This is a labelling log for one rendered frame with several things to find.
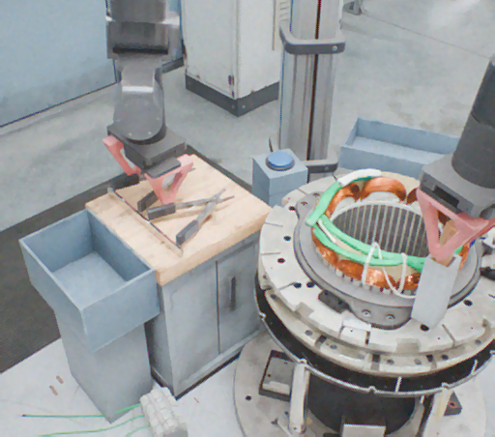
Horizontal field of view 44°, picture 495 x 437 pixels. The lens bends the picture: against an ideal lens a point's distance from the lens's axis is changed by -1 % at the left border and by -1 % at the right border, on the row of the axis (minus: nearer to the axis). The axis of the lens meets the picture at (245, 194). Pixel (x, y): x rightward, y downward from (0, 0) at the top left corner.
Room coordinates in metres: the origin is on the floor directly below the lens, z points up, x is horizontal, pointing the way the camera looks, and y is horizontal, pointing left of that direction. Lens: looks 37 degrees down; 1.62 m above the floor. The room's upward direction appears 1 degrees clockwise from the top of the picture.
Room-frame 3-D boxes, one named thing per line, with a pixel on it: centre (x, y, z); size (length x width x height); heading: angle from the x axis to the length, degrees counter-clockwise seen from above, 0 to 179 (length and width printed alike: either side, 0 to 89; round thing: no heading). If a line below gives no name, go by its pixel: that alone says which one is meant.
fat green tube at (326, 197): (0.61, -0.11, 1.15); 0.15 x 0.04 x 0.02; 136
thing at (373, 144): (0.87, -0.29, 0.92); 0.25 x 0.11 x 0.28; 68
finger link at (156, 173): (0.69, 0.12, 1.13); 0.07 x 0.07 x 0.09; 42
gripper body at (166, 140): (0.71, 0.14, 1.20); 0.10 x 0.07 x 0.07; 42
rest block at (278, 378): (0.58, -0.06, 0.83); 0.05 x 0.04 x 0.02; 164
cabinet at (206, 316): (0.70, 0.09, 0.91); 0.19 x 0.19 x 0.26; 42
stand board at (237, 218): (0.70, 0.10, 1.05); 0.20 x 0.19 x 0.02; 132
